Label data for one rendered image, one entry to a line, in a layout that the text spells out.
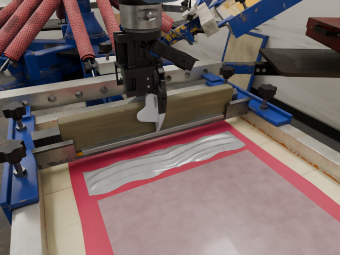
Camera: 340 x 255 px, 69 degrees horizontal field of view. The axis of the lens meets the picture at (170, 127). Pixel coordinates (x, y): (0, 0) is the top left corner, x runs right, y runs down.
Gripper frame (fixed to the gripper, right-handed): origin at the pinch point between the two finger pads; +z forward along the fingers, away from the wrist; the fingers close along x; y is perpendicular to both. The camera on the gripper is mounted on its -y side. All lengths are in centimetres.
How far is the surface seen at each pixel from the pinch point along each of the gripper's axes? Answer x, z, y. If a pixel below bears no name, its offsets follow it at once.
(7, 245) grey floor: -70, 101, 64
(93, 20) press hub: -80, -11, -4
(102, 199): 13.0, 5.3, 16.0
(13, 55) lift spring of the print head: -57, -4, 30
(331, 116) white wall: -67, 81, -200
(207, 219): 24.8, 5.3, 1.8
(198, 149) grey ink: 8.4, 4.9, -6.5
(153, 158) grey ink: 7.1, 4.6, 3.9
